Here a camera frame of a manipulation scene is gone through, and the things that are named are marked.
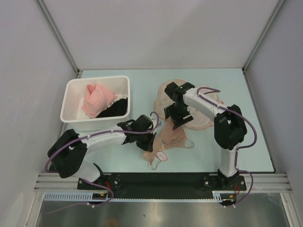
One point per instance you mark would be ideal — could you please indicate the aluminium frame rail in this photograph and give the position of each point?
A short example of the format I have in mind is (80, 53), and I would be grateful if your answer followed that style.
(263, 183)

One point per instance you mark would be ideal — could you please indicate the pink cloth garment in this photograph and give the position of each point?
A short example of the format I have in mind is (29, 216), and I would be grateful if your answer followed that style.
(98, 98)

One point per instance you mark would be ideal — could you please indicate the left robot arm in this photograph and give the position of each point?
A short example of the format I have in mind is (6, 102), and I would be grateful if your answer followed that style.
(67, 155)

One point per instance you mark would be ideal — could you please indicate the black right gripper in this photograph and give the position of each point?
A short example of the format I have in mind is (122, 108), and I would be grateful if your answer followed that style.
(177, 120)

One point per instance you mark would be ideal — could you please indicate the black cloth garment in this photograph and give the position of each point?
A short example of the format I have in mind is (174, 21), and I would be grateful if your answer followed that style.
(118, 108)

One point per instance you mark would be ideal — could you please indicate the floral mesh laundry bag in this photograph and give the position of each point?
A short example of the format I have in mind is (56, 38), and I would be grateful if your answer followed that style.
(199, 122)

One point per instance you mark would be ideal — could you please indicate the white plastic bin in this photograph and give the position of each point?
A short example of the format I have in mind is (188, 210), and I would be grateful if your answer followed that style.
(75, 93)

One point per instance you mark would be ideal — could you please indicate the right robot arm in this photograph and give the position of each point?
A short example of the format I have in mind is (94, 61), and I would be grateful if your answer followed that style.
(229, 125)

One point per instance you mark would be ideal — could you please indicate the white slotted cable duct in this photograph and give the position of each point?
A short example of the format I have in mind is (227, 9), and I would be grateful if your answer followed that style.
(90, 197)

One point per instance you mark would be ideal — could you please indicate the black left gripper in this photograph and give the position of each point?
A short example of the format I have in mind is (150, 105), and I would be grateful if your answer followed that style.
(148, 145)

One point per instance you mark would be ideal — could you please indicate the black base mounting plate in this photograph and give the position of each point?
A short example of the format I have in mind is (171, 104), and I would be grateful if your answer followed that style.
(164, 186)

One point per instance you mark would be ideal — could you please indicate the beige lace bra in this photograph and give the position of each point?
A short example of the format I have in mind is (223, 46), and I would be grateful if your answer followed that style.
(167, 139)

